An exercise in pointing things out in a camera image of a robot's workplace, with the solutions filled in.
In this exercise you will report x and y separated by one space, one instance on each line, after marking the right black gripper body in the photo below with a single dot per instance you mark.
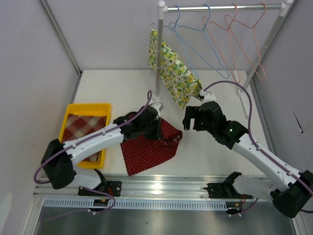
202 125

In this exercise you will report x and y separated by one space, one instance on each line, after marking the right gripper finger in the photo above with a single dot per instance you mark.
192 112
187 121

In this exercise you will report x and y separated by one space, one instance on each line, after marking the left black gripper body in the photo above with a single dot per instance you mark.
152 129

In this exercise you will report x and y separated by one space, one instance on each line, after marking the red polka dot skirt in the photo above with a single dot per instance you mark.
141 153

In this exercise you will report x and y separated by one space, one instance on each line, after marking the lemon print skirt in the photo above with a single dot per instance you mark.
177 78

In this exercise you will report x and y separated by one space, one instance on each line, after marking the blue wire hanger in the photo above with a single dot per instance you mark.
201 42
172 26

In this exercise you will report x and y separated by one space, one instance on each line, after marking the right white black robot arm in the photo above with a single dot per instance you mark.
287 188

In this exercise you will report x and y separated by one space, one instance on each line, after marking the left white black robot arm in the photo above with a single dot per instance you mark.
60 161

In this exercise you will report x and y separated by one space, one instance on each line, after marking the yellow plastic tray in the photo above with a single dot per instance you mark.
89 109

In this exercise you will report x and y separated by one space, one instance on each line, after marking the red plaid cloth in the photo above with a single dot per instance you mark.
78 126

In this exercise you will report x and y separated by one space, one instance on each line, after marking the clothes rack metal white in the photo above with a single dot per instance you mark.
283 9

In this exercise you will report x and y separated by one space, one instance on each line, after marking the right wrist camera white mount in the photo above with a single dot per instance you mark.
207 96

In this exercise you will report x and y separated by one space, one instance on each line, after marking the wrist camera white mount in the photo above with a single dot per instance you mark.
158 107
207 96

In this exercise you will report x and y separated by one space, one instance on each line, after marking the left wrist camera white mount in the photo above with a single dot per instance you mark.
158 107

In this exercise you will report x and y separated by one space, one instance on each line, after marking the aluminium mounting rail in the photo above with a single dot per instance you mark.
162 187

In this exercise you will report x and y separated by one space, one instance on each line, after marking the pink wire hanger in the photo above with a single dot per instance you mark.
256 67
208 24

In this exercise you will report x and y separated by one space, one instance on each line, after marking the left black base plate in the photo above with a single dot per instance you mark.
112 188

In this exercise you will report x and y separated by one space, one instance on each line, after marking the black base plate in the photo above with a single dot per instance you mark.
112 188
220 191

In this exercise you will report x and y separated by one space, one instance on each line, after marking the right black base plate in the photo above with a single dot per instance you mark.
220 191

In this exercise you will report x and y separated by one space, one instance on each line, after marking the white slotted cable duct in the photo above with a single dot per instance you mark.
201 205

